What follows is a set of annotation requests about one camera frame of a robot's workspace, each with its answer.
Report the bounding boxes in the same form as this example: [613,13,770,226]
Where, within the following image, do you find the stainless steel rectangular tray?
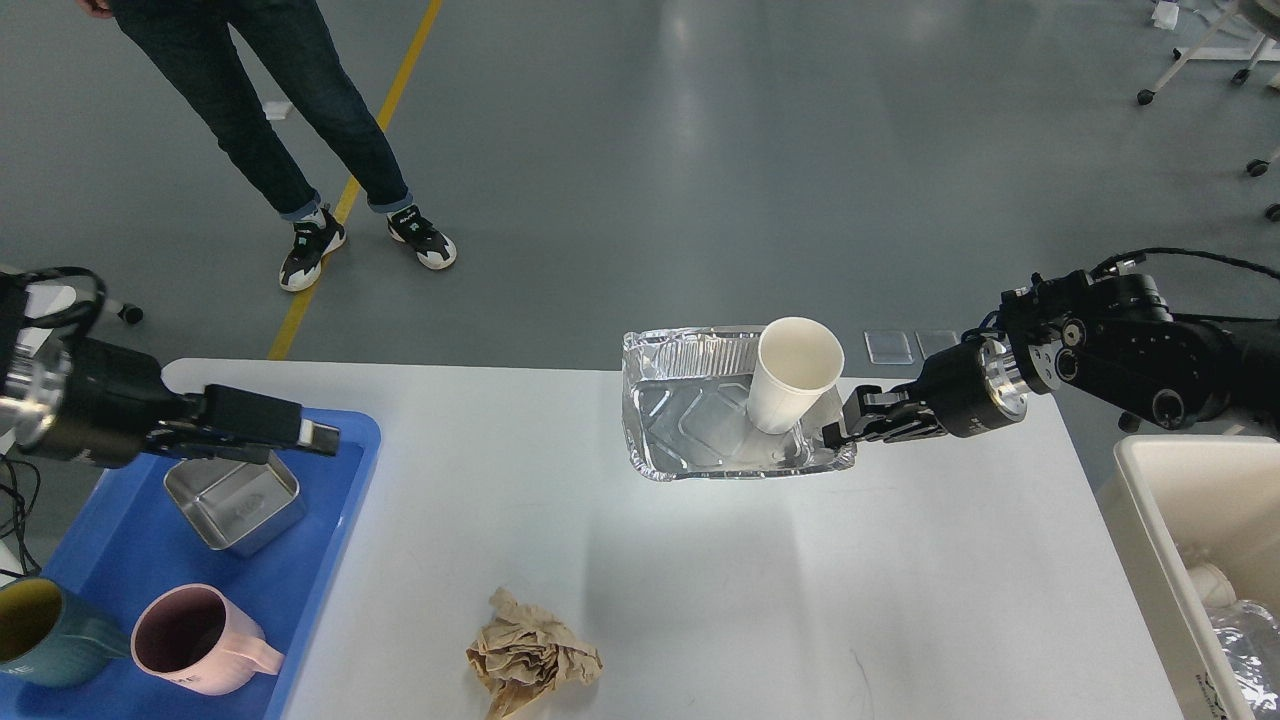
[163,452,307,559]

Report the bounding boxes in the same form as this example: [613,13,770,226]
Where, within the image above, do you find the black cables at left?
[0,456,44,579]

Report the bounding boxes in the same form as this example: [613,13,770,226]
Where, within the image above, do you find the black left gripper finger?
[145,432,285,464]
[189,384,340,457]

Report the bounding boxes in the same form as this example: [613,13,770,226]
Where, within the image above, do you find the clear floor plate right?
[915,331,960,360]

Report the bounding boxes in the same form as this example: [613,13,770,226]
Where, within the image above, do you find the aluminium foil tray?
[622,325,858,482]

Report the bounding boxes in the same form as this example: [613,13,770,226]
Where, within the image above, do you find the clear floor plate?
[915,331,960,360]
[864,331,915,365]

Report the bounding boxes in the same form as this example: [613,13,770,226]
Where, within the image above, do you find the brown paper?
[465,587,604,719]

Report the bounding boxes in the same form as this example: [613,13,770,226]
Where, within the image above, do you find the clear floor plate left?
[864,331,915,365]

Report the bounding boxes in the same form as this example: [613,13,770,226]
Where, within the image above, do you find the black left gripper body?
[8,338,201,468]

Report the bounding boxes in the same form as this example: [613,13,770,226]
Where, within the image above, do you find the white paper cup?
[746,316,845,436]

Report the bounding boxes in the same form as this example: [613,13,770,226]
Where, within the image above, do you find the blue plastic tray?
[3,409,381,719]

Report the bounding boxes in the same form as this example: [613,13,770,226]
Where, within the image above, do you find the beige plastic bin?
[1096,436,1279,719]

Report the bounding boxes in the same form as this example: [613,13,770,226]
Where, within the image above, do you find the person in dark clothes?
[79,1,458,293]

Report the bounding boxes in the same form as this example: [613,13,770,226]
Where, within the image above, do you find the pink ribbed mug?
[131,583,285,696]

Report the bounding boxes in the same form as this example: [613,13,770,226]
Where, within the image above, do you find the teal ceramic mug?
[1,577,131,688]

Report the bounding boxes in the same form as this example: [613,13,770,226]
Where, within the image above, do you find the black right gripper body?
[916,338,1030,438]

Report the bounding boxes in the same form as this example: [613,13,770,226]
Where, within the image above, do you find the white rolling chair base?
[1135,1,1279,227]

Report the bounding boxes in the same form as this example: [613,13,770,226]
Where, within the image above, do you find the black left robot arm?
[1,266,340,469]

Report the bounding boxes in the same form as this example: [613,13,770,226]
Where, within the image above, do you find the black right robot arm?
[822,249,1279,451]

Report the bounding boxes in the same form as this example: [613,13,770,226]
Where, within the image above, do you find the white paper scrap on floor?
[262,101,294,122]

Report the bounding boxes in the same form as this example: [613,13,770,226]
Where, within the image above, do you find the white cup in bin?
[1187,562,1239,610]

